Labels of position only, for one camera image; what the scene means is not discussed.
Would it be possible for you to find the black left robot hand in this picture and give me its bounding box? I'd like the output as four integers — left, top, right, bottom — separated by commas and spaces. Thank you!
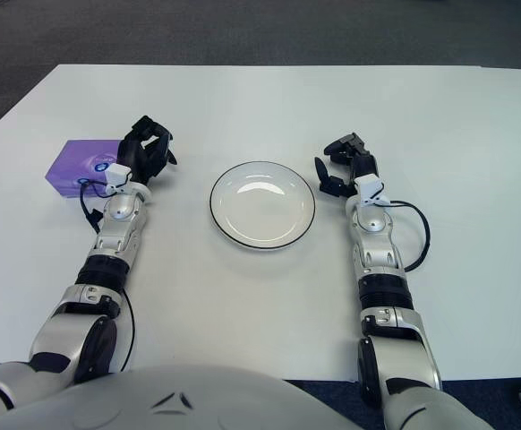
115, 115, 179, 187

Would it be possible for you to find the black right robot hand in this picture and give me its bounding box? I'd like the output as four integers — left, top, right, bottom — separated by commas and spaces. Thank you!
313, 132, 380, 198

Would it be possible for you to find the purple tissue paper pack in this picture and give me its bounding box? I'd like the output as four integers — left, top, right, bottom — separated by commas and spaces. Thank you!
45, 139, 123, 199

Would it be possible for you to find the white plate with black rim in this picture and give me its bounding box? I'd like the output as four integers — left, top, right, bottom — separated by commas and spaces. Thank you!
209, 160, 316, 250

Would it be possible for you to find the grey robot torso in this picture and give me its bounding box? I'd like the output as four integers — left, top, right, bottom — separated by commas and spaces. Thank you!
0, 363, 405, 430

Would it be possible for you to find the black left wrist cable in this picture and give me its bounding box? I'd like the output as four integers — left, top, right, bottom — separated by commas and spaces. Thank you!
80, 176, 137, 374

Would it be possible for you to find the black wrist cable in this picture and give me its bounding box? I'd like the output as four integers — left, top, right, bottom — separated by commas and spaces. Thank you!
80, 176, 137, 374
385, 200, 431, 272

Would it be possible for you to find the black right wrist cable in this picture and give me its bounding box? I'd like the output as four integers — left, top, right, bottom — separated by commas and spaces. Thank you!
385, 200, 431, 272

